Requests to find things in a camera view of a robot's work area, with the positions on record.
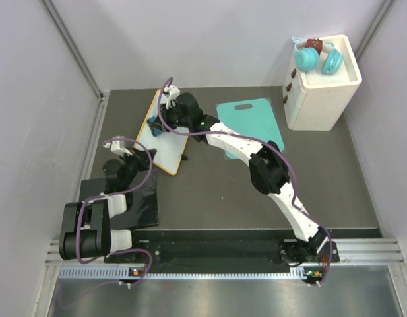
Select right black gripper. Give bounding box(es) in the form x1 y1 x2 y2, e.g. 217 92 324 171
151 104 191 135

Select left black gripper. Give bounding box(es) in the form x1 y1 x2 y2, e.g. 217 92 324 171
121 147 158 188

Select yellow framed whiteboard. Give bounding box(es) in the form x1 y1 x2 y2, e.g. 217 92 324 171
136 89 188 176

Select blue heart eraser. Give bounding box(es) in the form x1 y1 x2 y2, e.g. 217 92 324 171
147 116 164 137

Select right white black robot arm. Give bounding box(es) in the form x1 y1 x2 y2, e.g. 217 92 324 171
157 86 331 266

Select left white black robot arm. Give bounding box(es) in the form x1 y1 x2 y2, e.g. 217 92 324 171
59 149 158 262

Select black glossy mat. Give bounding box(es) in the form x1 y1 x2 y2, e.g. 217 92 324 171
79 170 159 230

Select teal cutting board mat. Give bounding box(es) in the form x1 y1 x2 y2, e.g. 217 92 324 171
216 98 284 151

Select white drawer cabinet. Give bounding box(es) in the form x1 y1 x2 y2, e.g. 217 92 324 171
282 34 362 131

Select teal cat ear headphones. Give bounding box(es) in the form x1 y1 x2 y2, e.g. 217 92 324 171
292 37 344 75

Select brown toy cube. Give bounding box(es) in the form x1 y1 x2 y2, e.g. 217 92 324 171
305 38 323 54

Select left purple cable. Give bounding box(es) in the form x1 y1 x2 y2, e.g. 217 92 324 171
76 138 154 285

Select purple cable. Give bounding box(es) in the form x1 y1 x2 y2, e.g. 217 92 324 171
76 138 154 285
158 77 332 287

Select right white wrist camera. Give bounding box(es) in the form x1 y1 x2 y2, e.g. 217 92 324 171
163 85 180 105

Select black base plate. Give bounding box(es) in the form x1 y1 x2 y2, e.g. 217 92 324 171
104 239 338 267

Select grey slotted cable duct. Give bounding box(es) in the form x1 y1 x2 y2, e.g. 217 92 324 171
58 266 313 281

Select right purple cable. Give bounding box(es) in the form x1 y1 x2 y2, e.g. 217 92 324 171
158 77 332 287

